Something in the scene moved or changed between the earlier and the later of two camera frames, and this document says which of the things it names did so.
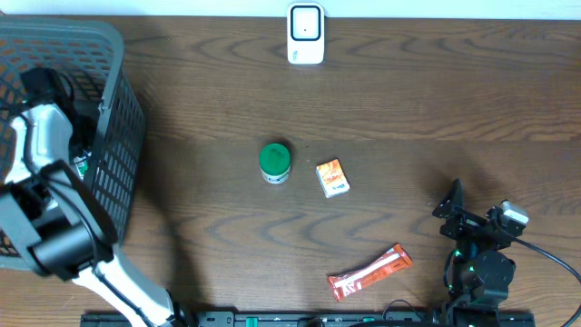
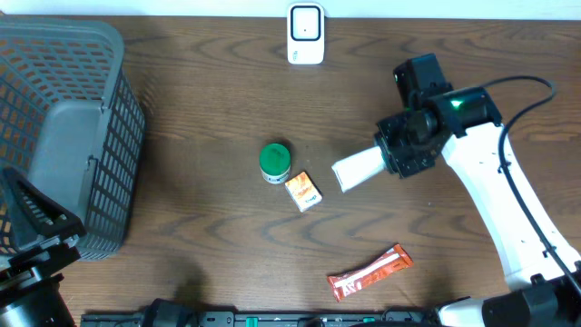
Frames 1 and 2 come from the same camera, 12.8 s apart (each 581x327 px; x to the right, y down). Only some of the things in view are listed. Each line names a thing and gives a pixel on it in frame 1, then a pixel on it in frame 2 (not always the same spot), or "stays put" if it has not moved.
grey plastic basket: (92, 54) stays put
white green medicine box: (82, 163) -> (354, 170)
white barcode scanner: (305, 33) stays put
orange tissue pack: (332, 178) -> (303, 192)
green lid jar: (275, 160) stays put
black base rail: (323, 319) stays put
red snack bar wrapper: (344, 283) stays put
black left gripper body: (39, 84) -> (46, 238)
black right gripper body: (466, 222) -> (399, 143)
